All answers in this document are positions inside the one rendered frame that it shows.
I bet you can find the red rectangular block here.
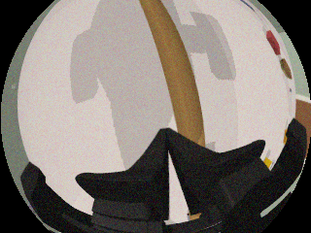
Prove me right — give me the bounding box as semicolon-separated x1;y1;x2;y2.
267;30;280;55

